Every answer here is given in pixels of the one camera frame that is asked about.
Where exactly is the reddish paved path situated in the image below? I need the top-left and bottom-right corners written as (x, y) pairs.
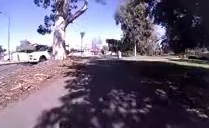
top-left (0, 57), bottom-right (126, 128)

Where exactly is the large dark tree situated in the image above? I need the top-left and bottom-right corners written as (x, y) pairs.
top-left (155, 0), bottom-right (209, 58)

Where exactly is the grass area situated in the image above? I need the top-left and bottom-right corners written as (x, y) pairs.
top-left (91, 54), bottom-right (209, 128)

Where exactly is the thin white pole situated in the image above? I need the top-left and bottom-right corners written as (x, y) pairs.
top-left (133, 39), bottom-right (138, 57)

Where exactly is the grey asphalt road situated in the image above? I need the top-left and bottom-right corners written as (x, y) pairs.
top-left (0, 62), bottom-right (33, 83)

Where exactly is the large pale-trunked tree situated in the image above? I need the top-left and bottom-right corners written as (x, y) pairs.
top-left (33, 0), bottom-right (108, 62)

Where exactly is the street lamp pole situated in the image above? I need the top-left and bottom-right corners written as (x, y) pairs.
top-left (0, 10), bottom-right (12, 62)

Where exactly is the white car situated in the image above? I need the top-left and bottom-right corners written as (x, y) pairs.
top-left (27, 49), bottom-right (52, 64)

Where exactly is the low building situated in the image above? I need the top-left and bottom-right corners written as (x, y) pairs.
top-left (3, 41), bottom-right (53, 63)

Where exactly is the leaf-covered ground strip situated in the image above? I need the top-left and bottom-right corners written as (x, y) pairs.
top-left (0, 58), bottom-right (75, 113)

